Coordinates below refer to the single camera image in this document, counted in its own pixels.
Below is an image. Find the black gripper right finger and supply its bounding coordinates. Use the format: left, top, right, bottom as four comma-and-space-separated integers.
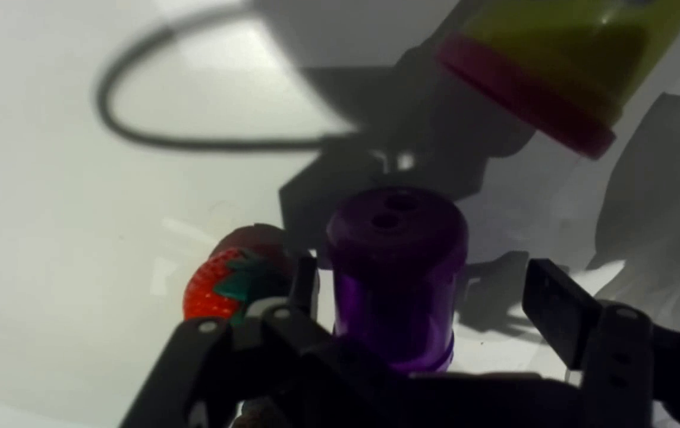
523, 258, 659, 428

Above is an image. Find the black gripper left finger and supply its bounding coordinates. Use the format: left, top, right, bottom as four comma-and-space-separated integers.
122, 249, 336, 428

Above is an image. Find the red toy strawberry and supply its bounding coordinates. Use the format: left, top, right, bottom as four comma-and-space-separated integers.
180, 224, 300, 329

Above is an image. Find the purple plastic container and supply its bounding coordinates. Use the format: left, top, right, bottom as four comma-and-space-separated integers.
324, 185, 470, 375

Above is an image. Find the yellow-green container magenta lid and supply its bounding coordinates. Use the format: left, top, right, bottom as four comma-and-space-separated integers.
432, 0, 680, 161

